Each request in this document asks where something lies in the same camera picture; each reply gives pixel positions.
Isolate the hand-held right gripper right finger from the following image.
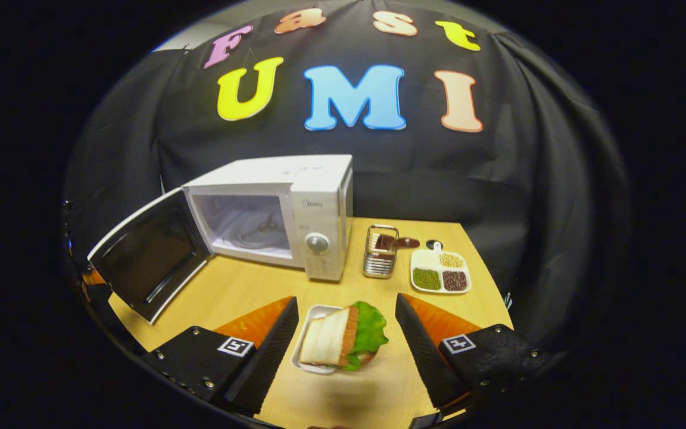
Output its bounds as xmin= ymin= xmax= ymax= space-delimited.
xmin=395 ymin=293 xmax=559 ymax=418

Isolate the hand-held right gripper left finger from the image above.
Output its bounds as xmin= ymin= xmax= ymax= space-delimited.
xmin=139 ymin=296 xmax=300 ymax=418

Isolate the sandwich with lettuce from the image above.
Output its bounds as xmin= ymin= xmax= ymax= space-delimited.
xmin=299 ymin=301 xmax=389 ymax=371

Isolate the white microwave oven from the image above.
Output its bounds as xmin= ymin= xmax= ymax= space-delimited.
xmin=87 ymin=155 xmax=354 ymax=325

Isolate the white rectangular tray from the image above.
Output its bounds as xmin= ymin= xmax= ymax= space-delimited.
xmin=291 ymin=304 xmax=344 ymax=375

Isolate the white divided dish with beans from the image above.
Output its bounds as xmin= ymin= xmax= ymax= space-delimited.
xmin=410 ymin=240 xmax=472 ymax=294

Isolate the brown spoon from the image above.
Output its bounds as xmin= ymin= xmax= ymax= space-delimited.
xmin=376 ymin=234 xmax=421 ymax=251

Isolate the black backdrop cloth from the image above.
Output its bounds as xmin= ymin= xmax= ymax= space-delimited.
xmin=63 ymin=0 xmax=632 ymax=358

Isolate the metal wire basket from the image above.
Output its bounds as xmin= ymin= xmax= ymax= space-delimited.
xmin=363 ymin=225 xmax=399 ymax=279

